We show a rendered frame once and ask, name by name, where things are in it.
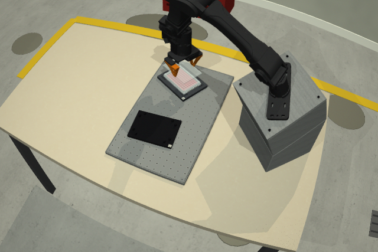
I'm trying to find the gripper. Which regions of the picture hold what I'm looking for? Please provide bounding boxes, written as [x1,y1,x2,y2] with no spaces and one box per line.
[164,40,203,77]

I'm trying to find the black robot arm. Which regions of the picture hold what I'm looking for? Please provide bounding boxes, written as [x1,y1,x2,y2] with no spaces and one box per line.
[158,0,291,120]

